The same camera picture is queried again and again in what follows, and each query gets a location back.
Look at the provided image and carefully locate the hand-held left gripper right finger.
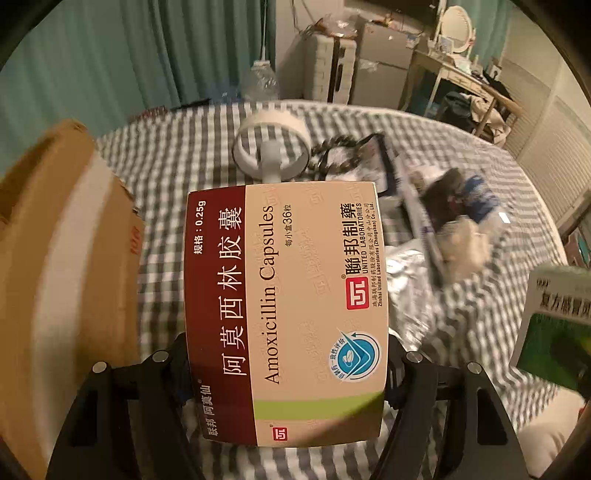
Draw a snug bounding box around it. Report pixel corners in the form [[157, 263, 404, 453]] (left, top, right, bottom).
[[369, 333, 528, 480]]

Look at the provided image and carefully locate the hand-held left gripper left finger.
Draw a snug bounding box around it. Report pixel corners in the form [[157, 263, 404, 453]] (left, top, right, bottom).
[[58, 331, 206, 480]]

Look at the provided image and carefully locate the silver foil blister pack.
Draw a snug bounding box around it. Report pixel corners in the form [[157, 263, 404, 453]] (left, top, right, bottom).
[[383, 244, 446, 344]]

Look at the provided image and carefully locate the beige maroon medicine box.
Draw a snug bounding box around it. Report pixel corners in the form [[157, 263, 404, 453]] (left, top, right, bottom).
[[185, 181, 396, 449]]

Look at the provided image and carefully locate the green white medicine box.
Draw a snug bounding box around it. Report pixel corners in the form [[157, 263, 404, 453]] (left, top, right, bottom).
[[510, 264, 591, 394]]

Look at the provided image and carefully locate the brown cardboard box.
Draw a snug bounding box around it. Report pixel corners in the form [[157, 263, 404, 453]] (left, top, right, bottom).
[[0, 119, 145, 480]]

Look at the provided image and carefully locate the blue white small packet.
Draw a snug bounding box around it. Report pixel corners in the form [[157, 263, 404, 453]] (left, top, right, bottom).
[[462, 174, 503, 223]]

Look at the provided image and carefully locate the white round container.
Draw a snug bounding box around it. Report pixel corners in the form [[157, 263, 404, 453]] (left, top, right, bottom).
[[232, 111, 311, 182]]

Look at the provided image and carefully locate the beige crumpled object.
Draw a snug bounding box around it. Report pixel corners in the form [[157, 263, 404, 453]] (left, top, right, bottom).
[[436, 220, 491, 278]]

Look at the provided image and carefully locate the beige bed sheet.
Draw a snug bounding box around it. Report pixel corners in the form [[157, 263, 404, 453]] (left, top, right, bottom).
[[521, 392, 588, 467]]

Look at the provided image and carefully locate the dark brown blurred object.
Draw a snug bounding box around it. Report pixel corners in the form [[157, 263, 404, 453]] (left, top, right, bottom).
[[417, 168, 468, 228]]

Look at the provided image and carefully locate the chair with piled clothes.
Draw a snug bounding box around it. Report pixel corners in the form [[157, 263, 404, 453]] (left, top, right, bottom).
[[442, 89, 511, 136]]

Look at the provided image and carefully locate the white louvered wardrobe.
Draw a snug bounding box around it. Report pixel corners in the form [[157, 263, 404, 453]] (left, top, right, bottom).
[[502, 55, 591, 222]]

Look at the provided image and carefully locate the cream dressing table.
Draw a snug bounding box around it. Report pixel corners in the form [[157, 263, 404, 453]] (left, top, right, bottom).
[[401, 46, 525, 139]]

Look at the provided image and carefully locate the large clear water bottle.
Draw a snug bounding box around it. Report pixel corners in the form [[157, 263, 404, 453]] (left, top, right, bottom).
[[242, 59, 281, 102]]

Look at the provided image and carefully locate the grey mini fridge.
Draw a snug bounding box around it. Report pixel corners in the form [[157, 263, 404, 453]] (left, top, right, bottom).
[[348, 21, 415, 110]]

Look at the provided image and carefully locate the white hard suitcase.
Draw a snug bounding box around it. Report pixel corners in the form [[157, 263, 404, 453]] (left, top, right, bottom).
[[302, 33, 359, 105]]

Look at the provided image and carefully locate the green curtain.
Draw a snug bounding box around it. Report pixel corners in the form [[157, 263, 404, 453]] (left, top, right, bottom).
[[0, 0, 303, 139]]

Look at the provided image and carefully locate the oval white vanity mirror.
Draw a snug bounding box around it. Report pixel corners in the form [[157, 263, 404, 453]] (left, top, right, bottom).
[[433, 6, 477, 57]]

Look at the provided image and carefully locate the pile of plastic bags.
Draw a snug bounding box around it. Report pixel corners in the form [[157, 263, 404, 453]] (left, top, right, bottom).
[[302, 13, 362, 43]]

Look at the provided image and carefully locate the dark beaded bracelet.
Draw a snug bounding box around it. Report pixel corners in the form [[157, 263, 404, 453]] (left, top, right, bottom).
[[310, 135, 371, 175]]

